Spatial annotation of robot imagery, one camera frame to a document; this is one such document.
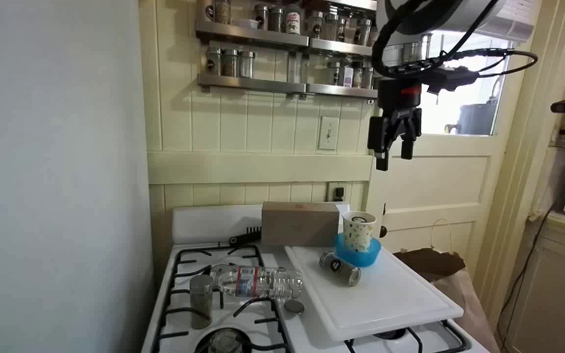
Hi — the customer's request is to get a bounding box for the cream light switch plate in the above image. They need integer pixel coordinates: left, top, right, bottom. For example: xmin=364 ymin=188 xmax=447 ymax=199
xmin=317 ymin=115 xmax=341 ymax=152

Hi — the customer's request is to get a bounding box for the black power cable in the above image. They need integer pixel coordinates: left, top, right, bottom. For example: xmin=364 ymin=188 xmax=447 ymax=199
xmin=494 ymin=203 xmax=556 ymax=329

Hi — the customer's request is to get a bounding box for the cream kitchen cabinet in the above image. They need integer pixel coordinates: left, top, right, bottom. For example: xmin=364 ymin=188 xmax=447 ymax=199
xmin=503 ymin=211 xmax=565 ymax=353

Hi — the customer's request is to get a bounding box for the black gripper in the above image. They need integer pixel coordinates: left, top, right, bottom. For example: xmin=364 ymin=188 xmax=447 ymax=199
xmin=366 ymin=78 xmax=425 ymax=172

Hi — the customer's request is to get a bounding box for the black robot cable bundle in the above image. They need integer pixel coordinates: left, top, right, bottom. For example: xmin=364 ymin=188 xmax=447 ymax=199
xmin=368 ymin=0 xmax=539 ymax=94

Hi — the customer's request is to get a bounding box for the cream wall outlet plate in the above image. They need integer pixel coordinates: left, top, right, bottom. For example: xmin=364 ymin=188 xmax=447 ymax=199
xmin=325 ymin=182 xmax=349 ymax=203

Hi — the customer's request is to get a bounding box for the grey metal can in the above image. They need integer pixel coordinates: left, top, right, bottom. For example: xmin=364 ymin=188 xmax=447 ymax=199
xmin=317 ymin=250 xmax=362 ymax=288

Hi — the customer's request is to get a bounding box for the blue plastic bowl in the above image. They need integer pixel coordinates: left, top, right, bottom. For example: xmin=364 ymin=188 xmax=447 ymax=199
xmin=333 ymin=233 xmax=384 ymax=268

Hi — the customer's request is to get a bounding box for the cream door with window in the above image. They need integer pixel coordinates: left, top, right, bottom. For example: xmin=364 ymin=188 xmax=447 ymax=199
xmin=366 ymin=0 xmax=541 ymax=276

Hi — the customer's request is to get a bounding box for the patterned paper cup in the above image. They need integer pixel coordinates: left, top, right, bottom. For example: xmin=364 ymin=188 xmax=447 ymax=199
xmin=341 ymin=211 xmax=378 ymax=254

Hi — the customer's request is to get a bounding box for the metal spice rack shelf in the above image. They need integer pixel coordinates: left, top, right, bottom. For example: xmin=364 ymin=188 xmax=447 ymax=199
xmin=194 ymin=17 xmax=378 ymax=58
xmin=194 ymin=70 xmax=378 ymax=101

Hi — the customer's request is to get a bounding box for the white gas stove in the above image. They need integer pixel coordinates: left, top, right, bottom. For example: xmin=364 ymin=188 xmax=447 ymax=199
xmin=139 ymin=201 xmax=494 ymax=353

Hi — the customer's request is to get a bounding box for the white refrigerator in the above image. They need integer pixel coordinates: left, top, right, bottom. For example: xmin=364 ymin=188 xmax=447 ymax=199
xmin=0 ymin=0 xmax=154 ymax=353

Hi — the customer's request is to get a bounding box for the glass spice jar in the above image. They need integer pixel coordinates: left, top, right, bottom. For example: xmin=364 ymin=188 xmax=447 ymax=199
xmin=221 ymin=46 xmax=239 ymax=78
xmin=284 ymin=3 xmax=303 ymax=35
xmin=323 ymin=5 xmax=341 ymax=41
xmin=239 ymin=48 xmax=256 ymax=80
xmin=307 ymin=7 xmax=325 ymax=39
xmin=329 ymin=56 xmax=347 ymax=88
xmin=203 ymin=45 xmax=221 ymax=76
xmin=356 ymin=17 xmax=372 ymax=46
xmin=211 ymin=0 xmax=233 ymax=25
xmin=349 ymin=58 xmax=364 ymax=90

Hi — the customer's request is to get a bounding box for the brown paper bag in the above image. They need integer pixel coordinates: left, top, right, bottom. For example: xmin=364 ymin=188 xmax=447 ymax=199
xmin=392 ymin=245 xmax=502 ymax=353

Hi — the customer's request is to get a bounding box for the brown cardboard box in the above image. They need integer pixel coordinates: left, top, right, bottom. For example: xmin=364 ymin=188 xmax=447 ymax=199
xmin=258 ymin=199 xmax=341 ymax=248

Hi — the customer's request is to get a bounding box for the white plastic cutting board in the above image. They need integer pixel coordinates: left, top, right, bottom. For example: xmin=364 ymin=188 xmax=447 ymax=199
xmin=282 ymin=243 xmax=464 ymax=343

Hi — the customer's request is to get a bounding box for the clear glass jar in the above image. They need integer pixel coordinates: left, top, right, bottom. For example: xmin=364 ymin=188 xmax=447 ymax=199
xmin=209 ymin=262 xmax=305 ymax=303

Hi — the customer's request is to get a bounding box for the grey cylinder shaker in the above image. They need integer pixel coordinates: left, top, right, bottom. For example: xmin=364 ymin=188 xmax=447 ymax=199
xmin=188 ymin=272 xmax=215 ymax=317

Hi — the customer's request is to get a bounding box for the black burner grate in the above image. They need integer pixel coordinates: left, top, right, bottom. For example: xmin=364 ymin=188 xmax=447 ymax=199
xmin=164 ymin=243 xmax=268 ymax=298
xmin=148 ymin=296 xmax=292 ymax=353
xmin=345 ymin=319 xmax=474 ymax=353

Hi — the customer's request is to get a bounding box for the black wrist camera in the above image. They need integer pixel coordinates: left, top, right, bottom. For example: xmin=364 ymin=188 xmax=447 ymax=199
xmin=421 ymin=64 xmax=480 ymax=94

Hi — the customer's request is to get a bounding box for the small round metal lid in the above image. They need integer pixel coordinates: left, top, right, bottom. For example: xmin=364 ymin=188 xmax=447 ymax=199
xmin=282 ymin=298 xmax=305 ymax=315

